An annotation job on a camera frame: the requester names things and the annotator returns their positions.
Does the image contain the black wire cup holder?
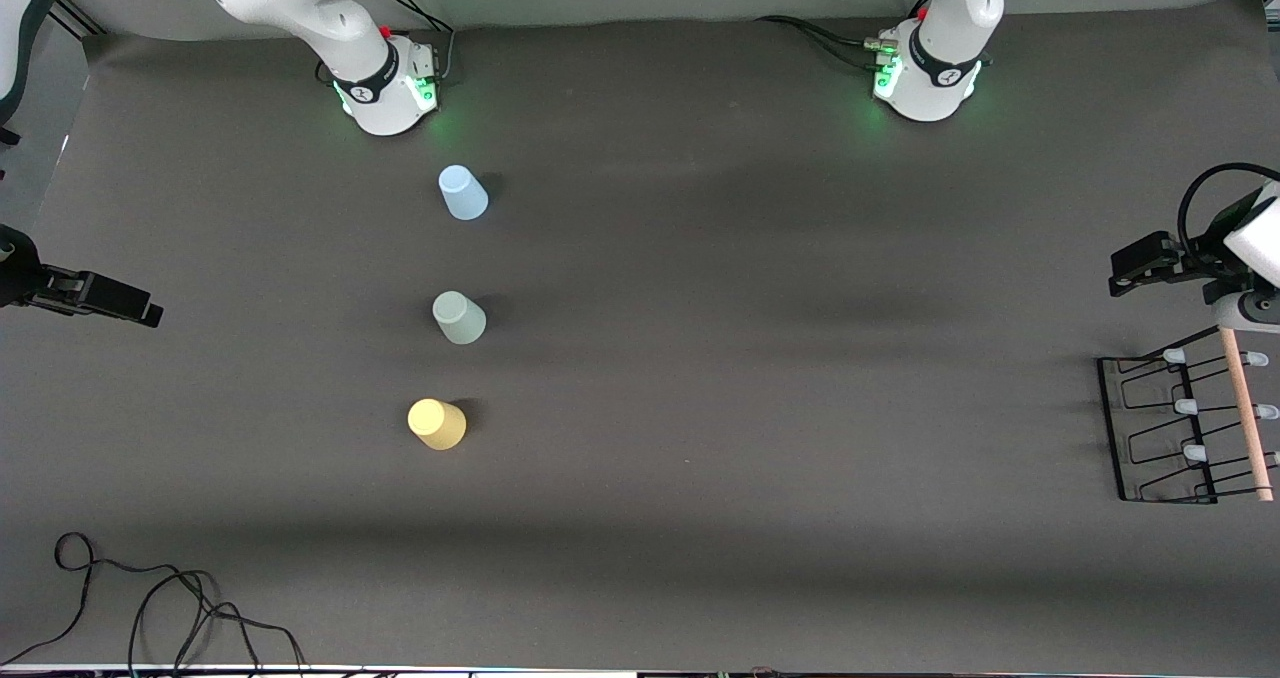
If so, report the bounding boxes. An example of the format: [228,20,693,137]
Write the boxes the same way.
[1097,326,1280,504]

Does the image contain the loose thin black cable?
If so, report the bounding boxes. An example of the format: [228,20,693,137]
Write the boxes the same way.
[0,531,306,675]

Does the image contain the black left arm base cables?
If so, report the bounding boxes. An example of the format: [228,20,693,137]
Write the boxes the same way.
[755,13,901,71]

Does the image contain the yellow plastic cup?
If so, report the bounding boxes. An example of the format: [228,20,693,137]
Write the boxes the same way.
[407,398,468,452]

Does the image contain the dark grey table mat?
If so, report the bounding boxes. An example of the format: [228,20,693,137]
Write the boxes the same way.
[0,0,1280,671]

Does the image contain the black right arm base cables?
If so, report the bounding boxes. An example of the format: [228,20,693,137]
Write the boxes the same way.
[318,0,458,87]

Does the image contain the pale green plastic cup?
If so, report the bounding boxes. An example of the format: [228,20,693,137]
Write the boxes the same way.
[432,291,488,346]

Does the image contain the black arm base cables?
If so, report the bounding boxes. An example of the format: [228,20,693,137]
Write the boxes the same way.
[318,0,458,87]
[755,13,901,71]

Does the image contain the pale blue plastic cup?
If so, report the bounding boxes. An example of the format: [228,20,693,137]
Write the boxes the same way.
[438,165,491,222]

